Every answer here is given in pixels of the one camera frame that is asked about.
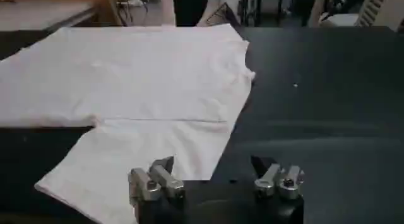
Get black metal rack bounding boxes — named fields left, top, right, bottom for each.
left=238, top=0, right=316, bottom=27

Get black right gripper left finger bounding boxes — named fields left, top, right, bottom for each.
left=128, top=155, right=186, bottom=208

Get white chair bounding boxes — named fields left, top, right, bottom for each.
left=307, top=0, right=404, bottom=32

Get black cables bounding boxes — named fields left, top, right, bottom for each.
left=112, top=0, right=151, bottom=27

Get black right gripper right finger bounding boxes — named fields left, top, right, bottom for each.
left=250, top=155, right=306, bottom=201

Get wooden desk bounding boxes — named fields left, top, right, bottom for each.
left=0, top=0, right=122, bottom=33

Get white shirt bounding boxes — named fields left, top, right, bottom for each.
left=0, top=23, right=256, bottom=224

